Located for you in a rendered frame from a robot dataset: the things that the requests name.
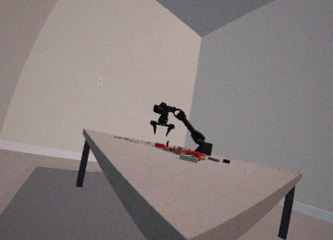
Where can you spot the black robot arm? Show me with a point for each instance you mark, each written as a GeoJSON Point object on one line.
{"type": "Point", "coordinates": [163, 109]}

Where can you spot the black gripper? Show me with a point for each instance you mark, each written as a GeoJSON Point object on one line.
{"type": "Point", "coordinates": [154, 123]}

